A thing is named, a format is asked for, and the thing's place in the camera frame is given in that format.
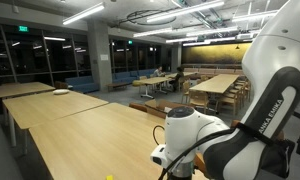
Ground wooden cafe table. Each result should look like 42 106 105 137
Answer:
136 75 171 99

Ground brown wooden chair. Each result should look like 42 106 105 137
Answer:
144 99 191 121

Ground seated person light shirt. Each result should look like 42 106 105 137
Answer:
153 65 165 78

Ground brown padded chair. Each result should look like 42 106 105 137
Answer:
128 102 148 113

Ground blue sofa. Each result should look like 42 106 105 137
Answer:
111 68 158 84
64 75 100 94

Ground seated person dark clothes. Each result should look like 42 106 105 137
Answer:
168 65 185 93

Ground low wooden bench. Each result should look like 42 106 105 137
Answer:
106 81 128 93

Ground wooden dining chair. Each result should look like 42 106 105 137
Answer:
241 78 254 103
189 90 209 116
180 80 191 104
219 89 239 118

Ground linear ceiling light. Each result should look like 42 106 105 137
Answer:
185 26 239 38
133 27 174 38
62 1 106 26
231 9 279 23
165 36 198 44
145 0 225 24

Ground long wooden dining table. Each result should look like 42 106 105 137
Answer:
189 73 240 95

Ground white plate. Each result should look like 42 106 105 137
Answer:
52 88 70 96

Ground light wooden table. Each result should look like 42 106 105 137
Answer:
2 89 110 156
0 81 56 116

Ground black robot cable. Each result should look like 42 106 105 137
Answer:
152 124 244 180

